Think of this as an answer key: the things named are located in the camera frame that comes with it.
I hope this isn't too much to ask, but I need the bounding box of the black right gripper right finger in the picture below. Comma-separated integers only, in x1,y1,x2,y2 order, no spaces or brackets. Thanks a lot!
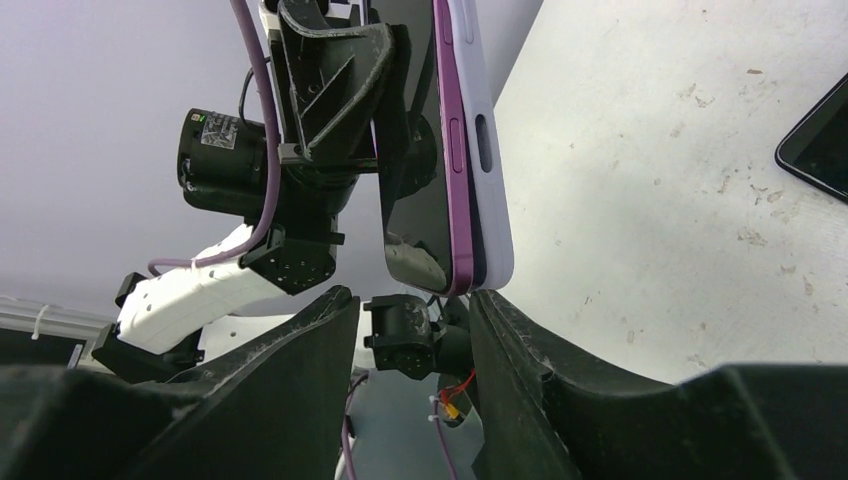
469,291,847,479

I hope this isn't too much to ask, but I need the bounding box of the purple phone black screen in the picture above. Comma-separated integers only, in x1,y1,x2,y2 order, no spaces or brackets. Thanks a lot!
368,1,474,296

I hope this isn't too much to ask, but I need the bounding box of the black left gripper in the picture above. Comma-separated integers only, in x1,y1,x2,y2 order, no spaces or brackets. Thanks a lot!
261,1,436,199

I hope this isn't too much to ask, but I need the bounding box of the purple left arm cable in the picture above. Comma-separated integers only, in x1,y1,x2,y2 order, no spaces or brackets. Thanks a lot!
146,0,283,278

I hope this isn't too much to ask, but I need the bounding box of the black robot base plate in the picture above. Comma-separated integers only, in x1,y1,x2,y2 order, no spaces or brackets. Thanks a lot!
0,329,86,366

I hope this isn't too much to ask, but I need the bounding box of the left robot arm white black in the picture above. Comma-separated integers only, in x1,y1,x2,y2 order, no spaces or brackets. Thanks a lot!
92,1,474,383

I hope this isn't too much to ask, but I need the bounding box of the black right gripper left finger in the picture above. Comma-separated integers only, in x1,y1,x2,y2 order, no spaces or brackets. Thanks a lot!
1,286,360,479

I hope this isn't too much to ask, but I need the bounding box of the lilac silicone phone case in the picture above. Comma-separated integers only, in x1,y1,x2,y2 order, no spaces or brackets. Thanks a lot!
448,1,514,290

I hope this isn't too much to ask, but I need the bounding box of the aluminium table frame rail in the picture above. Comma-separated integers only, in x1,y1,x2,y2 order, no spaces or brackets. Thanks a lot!
1,295,115,340

